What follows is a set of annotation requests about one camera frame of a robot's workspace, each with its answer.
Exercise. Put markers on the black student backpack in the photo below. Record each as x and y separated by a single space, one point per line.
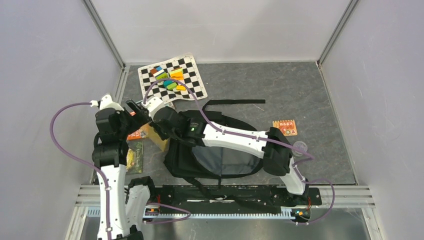
192 163

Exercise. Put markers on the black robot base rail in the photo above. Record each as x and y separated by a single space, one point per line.
248 198

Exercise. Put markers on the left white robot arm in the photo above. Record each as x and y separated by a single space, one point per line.
120 206

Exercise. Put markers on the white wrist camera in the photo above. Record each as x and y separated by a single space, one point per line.
107 102
153 105

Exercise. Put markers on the yellow book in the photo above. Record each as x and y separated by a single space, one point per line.
162 144

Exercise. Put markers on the orange toy brick stack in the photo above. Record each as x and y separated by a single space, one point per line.
177 74

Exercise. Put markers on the black and white chess mat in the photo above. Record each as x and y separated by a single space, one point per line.
192 80

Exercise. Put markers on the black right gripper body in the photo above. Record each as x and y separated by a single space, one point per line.
163 134

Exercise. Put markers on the orange treehouse story book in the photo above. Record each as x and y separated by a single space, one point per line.
139 134

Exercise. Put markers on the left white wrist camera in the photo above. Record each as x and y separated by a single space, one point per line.
107 102

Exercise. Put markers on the light green flat brick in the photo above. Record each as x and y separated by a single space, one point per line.
171 86

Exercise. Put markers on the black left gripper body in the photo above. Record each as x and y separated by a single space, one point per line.
129 123

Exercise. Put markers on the dark green forest book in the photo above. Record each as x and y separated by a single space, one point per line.
134 159

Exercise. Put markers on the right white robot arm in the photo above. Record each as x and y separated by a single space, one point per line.
209 145

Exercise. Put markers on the yellow small toy brick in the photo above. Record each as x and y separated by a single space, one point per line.
180 88

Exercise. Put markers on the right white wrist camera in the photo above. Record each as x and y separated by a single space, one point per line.
153 105

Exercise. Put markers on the green toy brick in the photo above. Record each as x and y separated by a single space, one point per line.
164 75

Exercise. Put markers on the teal toy brick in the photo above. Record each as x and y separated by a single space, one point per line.
166 83

